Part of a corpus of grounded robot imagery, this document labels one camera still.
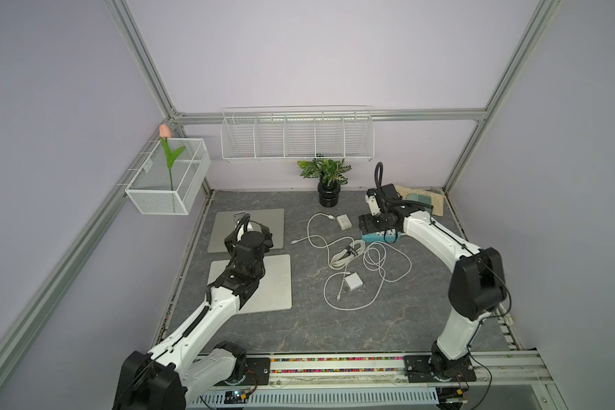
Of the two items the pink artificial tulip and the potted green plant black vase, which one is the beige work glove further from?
the pink artificial tulip

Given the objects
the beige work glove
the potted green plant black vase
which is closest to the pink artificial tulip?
the potted green plant black vase

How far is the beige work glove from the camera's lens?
114 centimetres

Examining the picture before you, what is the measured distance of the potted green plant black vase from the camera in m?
0.93

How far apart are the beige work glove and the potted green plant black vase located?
0.34 meters
